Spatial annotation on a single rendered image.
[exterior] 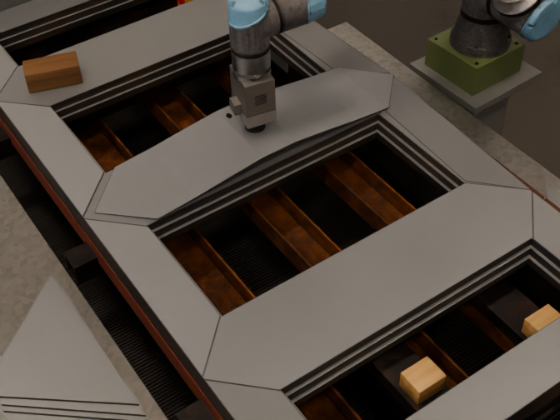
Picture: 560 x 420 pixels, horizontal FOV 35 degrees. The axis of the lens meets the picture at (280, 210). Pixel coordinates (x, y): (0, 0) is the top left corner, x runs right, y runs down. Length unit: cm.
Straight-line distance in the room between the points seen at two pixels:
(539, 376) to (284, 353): 41
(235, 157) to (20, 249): 48
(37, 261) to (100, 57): 54
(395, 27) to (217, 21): 163
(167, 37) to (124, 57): 12
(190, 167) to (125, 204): 15
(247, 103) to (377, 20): 210
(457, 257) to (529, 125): 173
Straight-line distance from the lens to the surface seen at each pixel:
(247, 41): 164
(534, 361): 150
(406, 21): 377
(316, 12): 170
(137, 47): 213
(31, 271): 181
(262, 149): 176
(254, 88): 170
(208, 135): 181
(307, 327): 150
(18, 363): 163
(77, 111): 202
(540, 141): 324
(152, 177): 176
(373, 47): 241
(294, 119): 184
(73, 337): 163
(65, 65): 202
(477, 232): 167
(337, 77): 198
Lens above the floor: 206
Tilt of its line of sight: 45 degrees down
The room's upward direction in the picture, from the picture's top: 2 degrees counter-clockwise
